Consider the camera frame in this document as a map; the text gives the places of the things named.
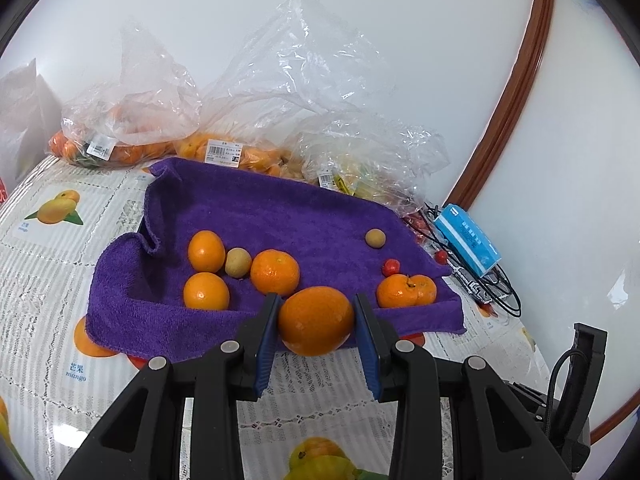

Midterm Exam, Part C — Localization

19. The fruit print tablecloth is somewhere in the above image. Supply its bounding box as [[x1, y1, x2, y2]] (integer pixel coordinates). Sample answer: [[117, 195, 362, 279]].
[[0, 154, 557, 480]]

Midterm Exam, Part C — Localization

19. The blue and white box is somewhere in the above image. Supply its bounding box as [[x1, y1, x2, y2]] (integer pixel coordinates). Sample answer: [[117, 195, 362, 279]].
[[433, 203, 503, 277]]

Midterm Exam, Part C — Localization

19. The black cable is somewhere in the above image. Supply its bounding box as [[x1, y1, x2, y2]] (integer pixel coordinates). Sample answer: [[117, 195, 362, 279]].
[[419, 202, 522, 319]]

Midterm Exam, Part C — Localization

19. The clear bag of tangerines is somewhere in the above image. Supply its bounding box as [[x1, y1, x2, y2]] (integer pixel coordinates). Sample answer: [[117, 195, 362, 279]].
[[47, 21, 202, 169]]

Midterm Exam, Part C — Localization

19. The clear bag of yellow fruit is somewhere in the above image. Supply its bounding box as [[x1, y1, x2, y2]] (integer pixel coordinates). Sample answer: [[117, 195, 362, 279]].
[[291, 109, 452, 217]]

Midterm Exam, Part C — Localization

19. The white plastic bag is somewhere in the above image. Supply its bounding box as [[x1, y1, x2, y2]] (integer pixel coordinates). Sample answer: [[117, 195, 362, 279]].
[[0, 57, 62, 183]]

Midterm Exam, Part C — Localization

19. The silver cable connector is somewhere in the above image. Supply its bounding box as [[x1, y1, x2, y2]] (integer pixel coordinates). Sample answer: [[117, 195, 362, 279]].
[[451, 265, 495, 307]]

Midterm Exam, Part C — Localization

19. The small orange with stem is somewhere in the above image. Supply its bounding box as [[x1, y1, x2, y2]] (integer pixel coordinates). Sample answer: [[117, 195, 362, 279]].
[[376, 275, 420, 309]]

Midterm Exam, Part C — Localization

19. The clear bag of oranges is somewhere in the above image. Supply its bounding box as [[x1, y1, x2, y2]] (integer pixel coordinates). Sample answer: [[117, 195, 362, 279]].
[[172, 0, 397, 179]]

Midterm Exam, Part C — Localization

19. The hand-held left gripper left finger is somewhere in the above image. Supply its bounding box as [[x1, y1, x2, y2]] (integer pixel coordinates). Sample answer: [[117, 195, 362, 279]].
[[57, 292, 282, 480]]

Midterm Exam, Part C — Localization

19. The brown wooden frame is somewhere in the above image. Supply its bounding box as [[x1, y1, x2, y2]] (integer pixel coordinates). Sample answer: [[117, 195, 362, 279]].
[[442, 0, 640, 447]]

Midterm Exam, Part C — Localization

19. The large orange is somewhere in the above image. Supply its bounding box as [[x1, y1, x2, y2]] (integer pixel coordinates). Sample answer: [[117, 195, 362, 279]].
[[278, 286, 355, 357]]

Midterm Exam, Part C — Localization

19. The round orange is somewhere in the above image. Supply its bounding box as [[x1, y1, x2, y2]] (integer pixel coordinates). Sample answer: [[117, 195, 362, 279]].
[[188, 230, 226, 272], [183, 272, 231, 311], [250, 249, 301, 297]]

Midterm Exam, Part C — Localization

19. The purple towel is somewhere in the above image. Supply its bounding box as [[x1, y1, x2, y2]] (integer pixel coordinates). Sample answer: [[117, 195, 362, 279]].
[[85, 156, 467, 362]]

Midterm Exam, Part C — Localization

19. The kiwi beside oranges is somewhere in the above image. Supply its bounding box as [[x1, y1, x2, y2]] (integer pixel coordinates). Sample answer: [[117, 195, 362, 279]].
[[224, 248, 253, 279]]

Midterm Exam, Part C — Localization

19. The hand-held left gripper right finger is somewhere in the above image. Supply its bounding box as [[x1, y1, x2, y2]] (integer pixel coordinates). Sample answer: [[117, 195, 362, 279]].
[[352, 293, 574, 480]]

